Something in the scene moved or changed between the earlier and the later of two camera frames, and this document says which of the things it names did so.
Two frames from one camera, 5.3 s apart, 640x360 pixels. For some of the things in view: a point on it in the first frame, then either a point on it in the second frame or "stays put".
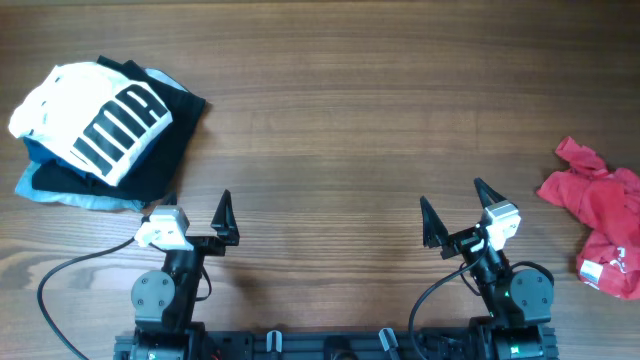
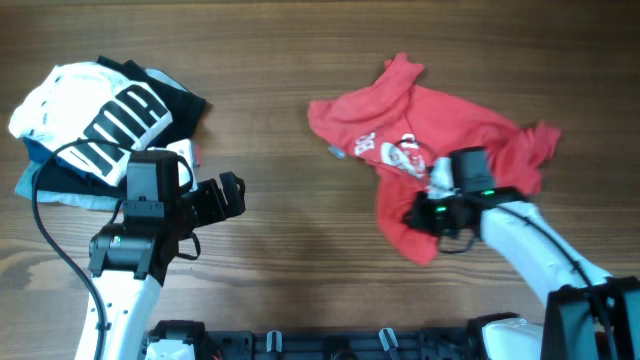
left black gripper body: x=201 y=242 → x=209 y=201
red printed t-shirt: x=607 y=201 → x=401 y=129
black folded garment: x=155 y=173 stays put
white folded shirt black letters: x=94 y=115 stays put
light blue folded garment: x=25 y=181 stays put
